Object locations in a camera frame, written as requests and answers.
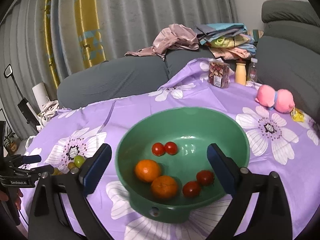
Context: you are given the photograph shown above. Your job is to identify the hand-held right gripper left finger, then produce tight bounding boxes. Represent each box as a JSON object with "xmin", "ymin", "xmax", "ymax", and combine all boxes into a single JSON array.
[{"xmin": 28, "ymin": 143, "xmax": 112, "ymax": 240}]

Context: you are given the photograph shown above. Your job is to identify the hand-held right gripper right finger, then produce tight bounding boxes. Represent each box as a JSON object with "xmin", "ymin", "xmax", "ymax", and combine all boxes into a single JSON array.
[{"xmin": 206, "ymin": 143, "xmax": 293, "ymax": 240}]

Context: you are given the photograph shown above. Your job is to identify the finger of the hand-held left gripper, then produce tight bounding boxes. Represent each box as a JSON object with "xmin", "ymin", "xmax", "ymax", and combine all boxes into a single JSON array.
[
  {"xmin": 12, "ymin": 164, "xmax": 55, "ymax": 178},
  {"xmin": 4, "ymin": 155, "xmax": 42, "ymax": 167}
]

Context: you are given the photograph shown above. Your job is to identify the red tomato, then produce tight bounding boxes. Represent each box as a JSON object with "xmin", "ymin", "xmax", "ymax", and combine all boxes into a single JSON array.
[
  {"xmin": 196, "ymin": 170, "xmax": 215, "ymax": 187},
  {"xmin": 182, "ymin": 181, "xmax": 201, "ymax": 198},
  {"xmin": 152, "ymin": 142, "xmax": 165, "ymax": 156},
  {"xmin": 164, "ymin": 141, "xmax": 178, "ymax": 155}
]

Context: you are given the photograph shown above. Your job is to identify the green tomato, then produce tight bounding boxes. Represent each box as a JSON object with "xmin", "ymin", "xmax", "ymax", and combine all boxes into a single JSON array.
[{"xmin": 74, "ymin": 155, "xmax": 86, "ymax": 168}]

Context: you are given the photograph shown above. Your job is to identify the green plastic bowl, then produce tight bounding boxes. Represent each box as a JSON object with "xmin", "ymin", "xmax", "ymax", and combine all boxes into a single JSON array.
[{"xmin": 115, "ymin": 107, "xmax": 250, "ymax": 223}]

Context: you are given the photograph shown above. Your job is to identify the small orange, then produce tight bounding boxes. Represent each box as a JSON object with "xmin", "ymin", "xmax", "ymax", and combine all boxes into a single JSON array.
[{"xmin": 134, "ymin": 159, "xmax": 162, "ymax": 183}]

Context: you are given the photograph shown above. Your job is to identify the large orange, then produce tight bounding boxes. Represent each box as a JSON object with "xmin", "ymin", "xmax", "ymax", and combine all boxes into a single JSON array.
[{"xmin": 150, "ymin": 175, "xmax": 179, "ymax": 200}]

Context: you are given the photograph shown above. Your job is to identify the person's left hand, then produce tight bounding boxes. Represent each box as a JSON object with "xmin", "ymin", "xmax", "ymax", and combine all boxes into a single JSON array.
[{"xmin": 14, "ymin": 189, "xmax": 23, "ymax": 210}]

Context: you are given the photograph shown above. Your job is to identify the white plastic bag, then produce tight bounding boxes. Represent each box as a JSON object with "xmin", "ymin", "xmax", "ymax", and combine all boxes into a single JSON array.
[{"xmin": 25, "ymin": 135, "xmax": 37, "ymax": 148}]

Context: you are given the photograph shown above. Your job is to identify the potted plant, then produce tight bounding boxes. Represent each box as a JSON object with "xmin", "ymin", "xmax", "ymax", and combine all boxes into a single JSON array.
[{"xmin": 2, "ymin": 127, "xmax": 18, "ymax": 153}]

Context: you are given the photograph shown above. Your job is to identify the white cloth bag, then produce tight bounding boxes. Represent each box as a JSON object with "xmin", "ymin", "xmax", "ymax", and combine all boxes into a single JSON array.
[{"xmin": 37, "ymin": 100, "xmax": 59, "ymax": 127}]

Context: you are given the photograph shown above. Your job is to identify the black stand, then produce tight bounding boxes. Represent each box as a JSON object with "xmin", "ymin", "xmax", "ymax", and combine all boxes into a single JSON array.
[{"xmin": 4, "ymin": 64, "xmax": 43, "ymax": 133}]

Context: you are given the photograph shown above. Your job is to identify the purple floral tablecloth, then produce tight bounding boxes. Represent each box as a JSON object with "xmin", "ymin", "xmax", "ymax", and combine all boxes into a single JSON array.
[{"xmin": 19, "ymin": 58, "xmax": 320, "ymax": 240}]

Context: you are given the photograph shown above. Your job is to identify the white paper roll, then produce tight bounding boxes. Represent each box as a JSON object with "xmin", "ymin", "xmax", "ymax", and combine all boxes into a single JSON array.
[{"xmin": 32, "ymin": 82, "xmax": 49, "ymax": 115}]

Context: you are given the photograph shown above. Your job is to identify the pink plush toy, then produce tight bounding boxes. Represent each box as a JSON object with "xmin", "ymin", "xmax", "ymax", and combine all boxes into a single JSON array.
[{"xmin": 255, "ymin": 85, "xmax": 295, "ymax": 114}]

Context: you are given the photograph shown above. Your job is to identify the clear bag of snacks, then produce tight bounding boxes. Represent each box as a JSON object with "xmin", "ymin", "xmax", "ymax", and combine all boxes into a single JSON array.
[{"xmin": 207, "ymin": 60, "xmax": 230, "ymax": 89}]

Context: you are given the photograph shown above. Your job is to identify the yellow candy packet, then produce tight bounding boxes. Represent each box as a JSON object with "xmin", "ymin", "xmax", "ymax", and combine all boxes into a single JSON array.
[{"xmin": 290, "ymin": 107, "xmax": 304, "ymax": 122}]

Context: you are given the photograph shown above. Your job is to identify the yellow bottle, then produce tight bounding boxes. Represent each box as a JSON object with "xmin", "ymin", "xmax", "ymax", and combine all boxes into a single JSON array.
[{"xmin": 235, "ymin": 59, "xmax": 247, "ymax": 85}]

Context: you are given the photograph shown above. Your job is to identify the grey sofa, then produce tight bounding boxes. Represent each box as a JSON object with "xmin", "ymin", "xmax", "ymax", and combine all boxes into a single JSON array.
[{"xmin": 57, "ymin": 0, "xmax": 320, "ymax": 115}]

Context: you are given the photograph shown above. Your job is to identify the clear plastic bottle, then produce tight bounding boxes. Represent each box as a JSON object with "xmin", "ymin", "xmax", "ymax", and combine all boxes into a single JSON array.
[{"xmin": 246, "ymin": 57, "xmax": 258, "ymax": 82}]

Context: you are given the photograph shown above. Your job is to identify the stack of folded cloths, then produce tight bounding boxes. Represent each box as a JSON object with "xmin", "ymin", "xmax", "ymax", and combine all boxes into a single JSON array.
[{"xmin": 195, "ymin": 23, "xmax": 258, "ymax": 60}]

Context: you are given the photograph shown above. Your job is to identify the pink crumpled clothes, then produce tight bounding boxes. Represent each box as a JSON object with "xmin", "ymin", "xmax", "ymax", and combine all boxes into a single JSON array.
[{"xmin": 124, "ymin": 24, "xmax": 200, "ymax": 61}]

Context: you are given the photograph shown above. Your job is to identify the yellow patterned curtain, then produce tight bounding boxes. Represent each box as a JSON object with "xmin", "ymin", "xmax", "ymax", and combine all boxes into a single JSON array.
[{"xmin": 44, "ymin": 0, "xmax": 105, "ymax": 85}]

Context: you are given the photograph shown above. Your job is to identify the grey curtain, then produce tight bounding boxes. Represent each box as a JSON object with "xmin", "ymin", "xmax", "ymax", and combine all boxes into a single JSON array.
[{"xmin": 0, "ymin": 0, "xmax": 238, "ymax": 140}]

